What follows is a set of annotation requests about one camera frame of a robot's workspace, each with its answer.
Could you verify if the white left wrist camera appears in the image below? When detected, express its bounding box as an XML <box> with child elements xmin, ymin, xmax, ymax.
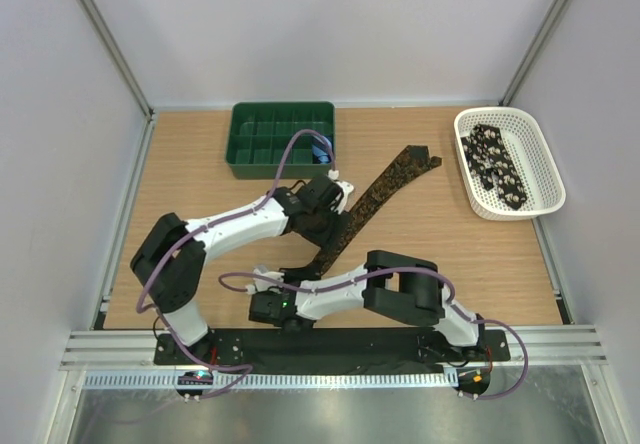
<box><xmin>327</xmin><ymin>169</ymin><xmax>355</xmax><ymax>214</ymax></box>

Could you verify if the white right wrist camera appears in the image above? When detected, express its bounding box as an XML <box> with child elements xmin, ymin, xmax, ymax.
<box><xmin>246</xmin><ymin>265</ymin><xmax>284</xmax><ymax>295</ymax></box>

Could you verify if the white slotted cable duct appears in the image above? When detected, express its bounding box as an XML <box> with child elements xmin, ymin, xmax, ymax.
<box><xmin>83</xmin><ymin>369</ymin><xmax>458</xmax><ymax>391</ymax></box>

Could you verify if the green divided organizer tray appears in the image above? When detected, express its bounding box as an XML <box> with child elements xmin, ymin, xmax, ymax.
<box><xmin>225</xmin><ymin>101</ymin><xmax>336</xmax><ymax>180</ymax></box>

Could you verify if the white perforated plastic basket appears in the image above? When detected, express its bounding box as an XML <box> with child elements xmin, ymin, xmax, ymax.
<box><xmin>453</xmin><ymin>107</ymin><xmax>566</xmax><ymax>221</ymax></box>

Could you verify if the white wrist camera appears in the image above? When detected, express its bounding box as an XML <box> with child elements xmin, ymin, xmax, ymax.
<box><xmin>327</xmin><ymin>169</ymin><xmax>355</xmax><ymax>214</ymax></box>
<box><xmin>246</xmin><ymin>265</ymin><xmax>284</xmax><ymax>295</ymax></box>

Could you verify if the black tie with gold keys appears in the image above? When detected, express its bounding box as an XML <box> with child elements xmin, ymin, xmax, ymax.
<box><xmin>308</xmin><ymin>145</ymin><xmax>442</xmax><ymax>277</ymax></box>

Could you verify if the black tie with white pattern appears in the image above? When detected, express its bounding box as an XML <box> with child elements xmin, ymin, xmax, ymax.
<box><xmin>461</xmin><ymin>124</ymin><xmax>528</xmax><ymax>211</ymax></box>

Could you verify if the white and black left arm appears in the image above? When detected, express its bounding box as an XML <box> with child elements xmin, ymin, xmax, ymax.
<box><xmin>130</xmin><ymin>171</ymin><xmax>354</xmax><ymax>364</ymax></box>

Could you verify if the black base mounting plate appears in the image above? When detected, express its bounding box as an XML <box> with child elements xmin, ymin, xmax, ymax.
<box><xmin>153</xmin><ymin>326</ymin><xmax>512</xmax><ymax>376</ymax></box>

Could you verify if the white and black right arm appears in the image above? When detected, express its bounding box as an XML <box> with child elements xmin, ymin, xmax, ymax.
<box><xmin>246</xmin><ymin>250</ymin><xmax>487</xmax><ymax>361</ymax></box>

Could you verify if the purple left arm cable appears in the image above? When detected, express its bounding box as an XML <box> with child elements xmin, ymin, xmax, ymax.
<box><xmin>135</xmin><ymin>129</ymin><xmax>339</xmax><ymax>395</ymax></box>

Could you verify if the rolled blue striped tie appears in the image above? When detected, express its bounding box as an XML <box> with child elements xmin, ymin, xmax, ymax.
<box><xmin>311</xmin><ymin>135</ymin><xmax>333</xmax><ymax>165</ymax></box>

